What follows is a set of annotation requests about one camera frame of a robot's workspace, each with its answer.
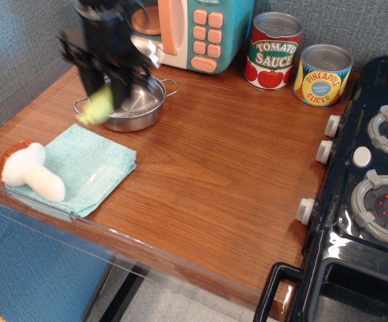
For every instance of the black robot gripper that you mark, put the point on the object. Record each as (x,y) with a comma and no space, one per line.
(103,47)

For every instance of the yellow-green handled metal spoon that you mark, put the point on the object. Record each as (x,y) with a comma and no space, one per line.
(99,109)

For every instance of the small stainless steel pan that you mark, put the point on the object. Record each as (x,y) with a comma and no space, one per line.
(144,107)

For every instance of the light blue folded cloth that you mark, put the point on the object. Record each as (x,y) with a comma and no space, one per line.
(90,166)

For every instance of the plush white brown mushroom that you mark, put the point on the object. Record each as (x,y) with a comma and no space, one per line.
(23,163)

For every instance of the teal toy microwave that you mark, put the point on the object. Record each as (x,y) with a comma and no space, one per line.
(202,36)

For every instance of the tomato sauce can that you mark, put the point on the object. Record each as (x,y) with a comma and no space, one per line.
(274,42)

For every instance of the clear acrylic table guard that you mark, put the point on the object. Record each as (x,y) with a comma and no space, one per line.
(56,266)

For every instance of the pineapple slices can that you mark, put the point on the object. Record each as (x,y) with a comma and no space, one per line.
(322,74)

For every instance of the black toy stove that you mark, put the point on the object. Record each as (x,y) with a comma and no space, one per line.
(344,272)

